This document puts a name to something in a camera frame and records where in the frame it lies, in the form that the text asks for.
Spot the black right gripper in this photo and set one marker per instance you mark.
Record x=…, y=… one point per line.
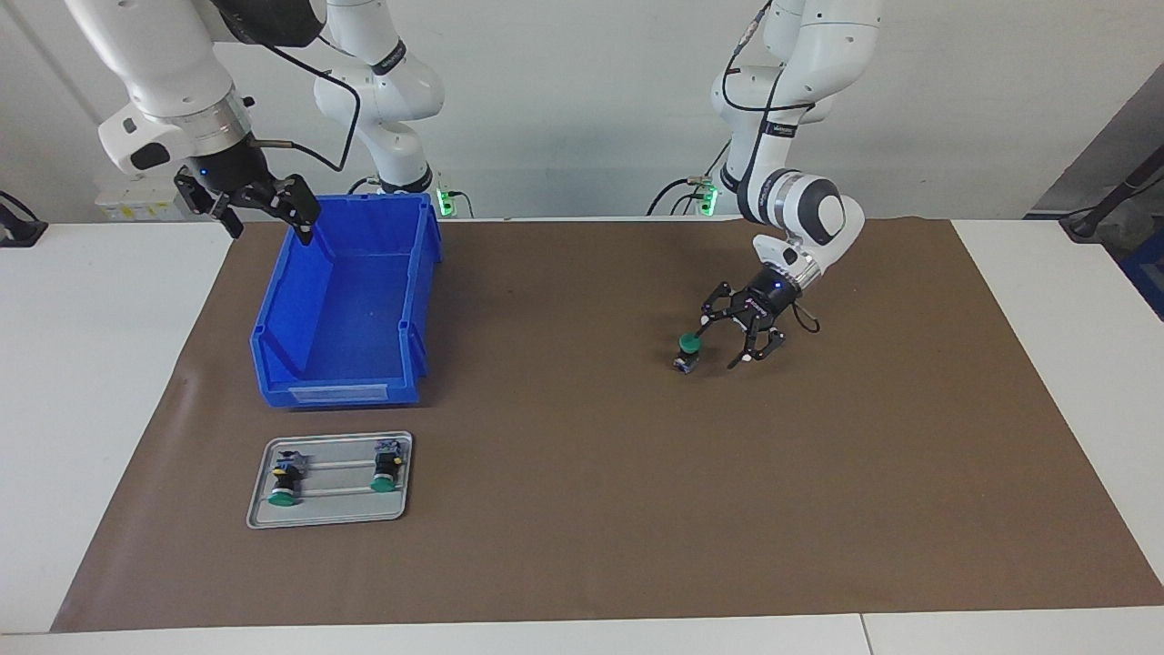
x=232, y=168

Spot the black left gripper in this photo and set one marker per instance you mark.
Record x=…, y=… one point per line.
x=771, y=293

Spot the green push button switch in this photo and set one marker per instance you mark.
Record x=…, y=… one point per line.
x=284, y=491
x=384, y=478
x=688, y=344

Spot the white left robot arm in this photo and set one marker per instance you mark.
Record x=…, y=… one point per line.
x=818, y=36

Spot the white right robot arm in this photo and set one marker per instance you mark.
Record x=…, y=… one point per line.
x=164, y=64

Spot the blue plastic storage bin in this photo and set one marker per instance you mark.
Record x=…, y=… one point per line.
x=346, y=309

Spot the green lit base connector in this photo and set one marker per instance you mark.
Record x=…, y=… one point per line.
x=707, y=198
x=445, y=200

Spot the brown paper table mat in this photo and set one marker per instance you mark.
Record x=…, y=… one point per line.
x=682, y=500

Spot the black table clamp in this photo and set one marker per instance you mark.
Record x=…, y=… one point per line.
x=18, y=232

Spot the grey metal tray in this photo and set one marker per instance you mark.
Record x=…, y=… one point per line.
x=332, y=505

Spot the blue crate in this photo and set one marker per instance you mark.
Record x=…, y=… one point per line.
x=1148, y=273

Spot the white wall socket box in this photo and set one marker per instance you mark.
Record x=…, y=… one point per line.
x=118, y=200

